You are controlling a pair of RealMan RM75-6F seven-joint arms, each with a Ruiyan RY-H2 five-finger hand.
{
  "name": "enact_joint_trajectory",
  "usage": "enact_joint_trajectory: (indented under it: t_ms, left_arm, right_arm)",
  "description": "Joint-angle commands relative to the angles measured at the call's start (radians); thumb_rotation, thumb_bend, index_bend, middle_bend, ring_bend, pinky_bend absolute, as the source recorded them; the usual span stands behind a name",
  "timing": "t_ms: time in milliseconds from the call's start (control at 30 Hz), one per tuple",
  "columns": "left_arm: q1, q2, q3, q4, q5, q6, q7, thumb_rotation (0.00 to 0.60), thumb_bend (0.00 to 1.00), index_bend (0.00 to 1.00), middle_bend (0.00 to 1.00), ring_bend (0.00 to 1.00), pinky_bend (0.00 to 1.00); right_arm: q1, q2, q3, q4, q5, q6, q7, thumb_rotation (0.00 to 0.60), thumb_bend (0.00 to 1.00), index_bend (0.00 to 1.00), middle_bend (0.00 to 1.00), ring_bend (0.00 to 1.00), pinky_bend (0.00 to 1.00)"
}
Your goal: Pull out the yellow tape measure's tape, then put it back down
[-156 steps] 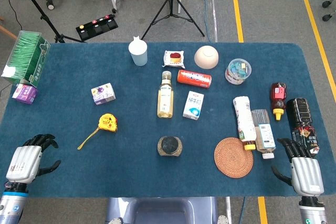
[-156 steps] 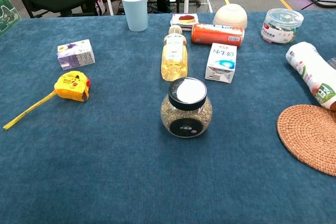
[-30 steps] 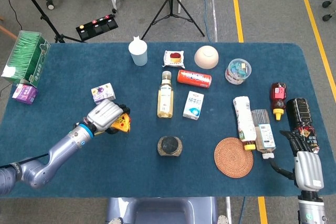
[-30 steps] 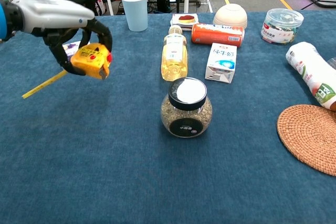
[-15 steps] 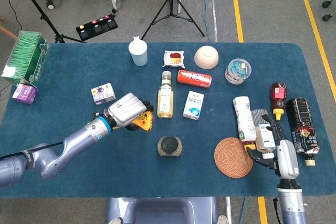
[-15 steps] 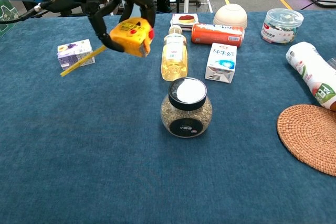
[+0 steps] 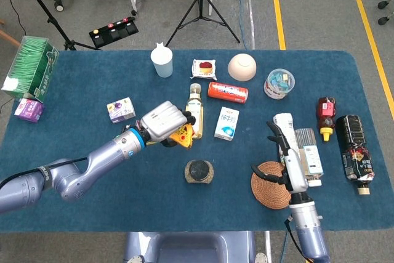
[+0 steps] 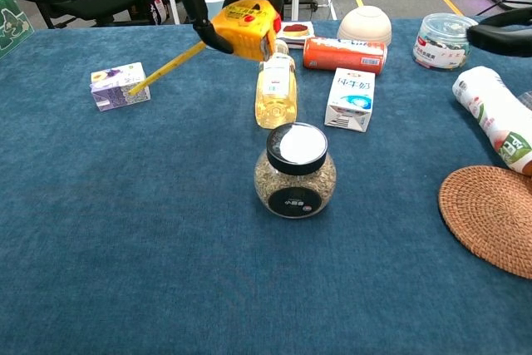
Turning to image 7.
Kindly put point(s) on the left five-finger robot hand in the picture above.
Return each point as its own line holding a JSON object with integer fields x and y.
{"x": 163, "y": 119}

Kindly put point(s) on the right five-finger robot hand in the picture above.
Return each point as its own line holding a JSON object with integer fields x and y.
{"x": 295, "y": 167}

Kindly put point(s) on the yellow tape measure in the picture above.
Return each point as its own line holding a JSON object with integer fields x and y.
{"x": 184, "y": 136}

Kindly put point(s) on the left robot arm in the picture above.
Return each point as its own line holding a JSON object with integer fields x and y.
{"x": 77, "y": 176}

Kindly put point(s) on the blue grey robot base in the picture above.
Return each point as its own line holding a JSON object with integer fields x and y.
{"x": 191, "y": 247}

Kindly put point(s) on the clear bottle white cap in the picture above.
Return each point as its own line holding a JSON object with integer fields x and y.
{"x": 311, "y": 155}

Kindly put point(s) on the round woven coaster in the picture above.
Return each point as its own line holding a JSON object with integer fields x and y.
{"x": 271, "y": 195}

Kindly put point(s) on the clear bottle yellow liquid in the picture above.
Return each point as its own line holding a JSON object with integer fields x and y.
{"x": 194, "y": 99}

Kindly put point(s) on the white bottle yellow cap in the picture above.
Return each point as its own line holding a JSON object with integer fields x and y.
{"x": 287, "y": 127}

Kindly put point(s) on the purple white small carton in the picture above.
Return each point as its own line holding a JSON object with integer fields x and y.
{"x": 121, "y": 110}

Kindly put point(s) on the light blue cup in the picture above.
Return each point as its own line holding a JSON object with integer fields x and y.
{"x": 162, "y": 61}

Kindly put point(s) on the seed jar black lid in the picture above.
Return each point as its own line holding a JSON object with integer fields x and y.
{"x": 199, "y": 171}

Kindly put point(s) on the large black drink bottle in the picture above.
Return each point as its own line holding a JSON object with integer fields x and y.
{"x": 352, "y": 139}

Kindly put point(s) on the dark red squeeze bottle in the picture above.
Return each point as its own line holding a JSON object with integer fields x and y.
{"x": 326, "y": 112}

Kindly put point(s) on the white blue milk carton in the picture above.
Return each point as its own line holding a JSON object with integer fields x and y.
{"x": 226, "y": 123}

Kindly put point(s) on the packaged small cake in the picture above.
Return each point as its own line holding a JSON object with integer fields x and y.
{"x": 203, "y": 69}

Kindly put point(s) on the orange red drink can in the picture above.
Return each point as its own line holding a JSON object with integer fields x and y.
{"x": 227, "y": 92}

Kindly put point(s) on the clear tub of clips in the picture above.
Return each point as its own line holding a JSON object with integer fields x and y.
{"x": 279, "y": 83}

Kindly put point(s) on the beige bowl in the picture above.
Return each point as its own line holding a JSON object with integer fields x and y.
{"x": 242, "y": 66}

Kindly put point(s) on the blue table cloth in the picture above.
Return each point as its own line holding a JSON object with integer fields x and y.
{"x": 123, "y": 207}

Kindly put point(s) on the black foot pedal box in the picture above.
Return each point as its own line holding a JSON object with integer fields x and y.
{"x": 114, "y": 32}

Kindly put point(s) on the purple tissue pack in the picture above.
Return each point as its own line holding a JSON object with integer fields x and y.
{"x": 29, "y": 110}

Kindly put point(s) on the green tea bag box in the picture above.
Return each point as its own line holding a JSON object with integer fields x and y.
{"x": 29, "y": 66}

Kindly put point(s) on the black slanted light stand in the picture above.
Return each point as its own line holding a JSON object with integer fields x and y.
{"x": 46, "y": 10}

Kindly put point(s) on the black chair casters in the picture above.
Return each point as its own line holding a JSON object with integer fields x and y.
{"x": 383, "y": 4}

